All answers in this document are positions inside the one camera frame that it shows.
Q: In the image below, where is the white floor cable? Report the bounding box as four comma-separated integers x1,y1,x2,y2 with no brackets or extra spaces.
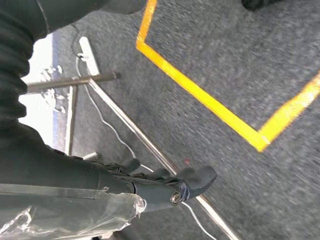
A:
75,52,218,240

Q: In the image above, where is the yellow floor tape square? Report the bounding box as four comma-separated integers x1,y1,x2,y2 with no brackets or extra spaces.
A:
135,0,320,153

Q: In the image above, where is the stainless steel workbench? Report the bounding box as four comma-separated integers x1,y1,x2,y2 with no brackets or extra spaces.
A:
25,35,242,240

